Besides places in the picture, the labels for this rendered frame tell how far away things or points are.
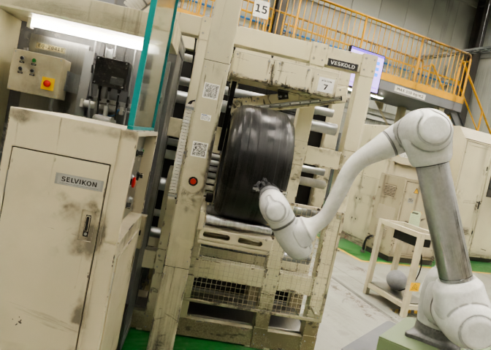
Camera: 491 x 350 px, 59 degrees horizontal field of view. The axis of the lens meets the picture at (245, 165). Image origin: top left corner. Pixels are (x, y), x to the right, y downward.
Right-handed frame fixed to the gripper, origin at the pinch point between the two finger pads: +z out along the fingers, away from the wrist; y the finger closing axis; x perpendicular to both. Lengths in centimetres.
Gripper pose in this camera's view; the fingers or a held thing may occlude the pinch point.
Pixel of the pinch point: (264, 183)
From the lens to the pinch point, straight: 194.0
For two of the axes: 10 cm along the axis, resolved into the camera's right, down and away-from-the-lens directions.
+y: -9.8, -1.9, -1.0
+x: -2.1, 9.6, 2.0
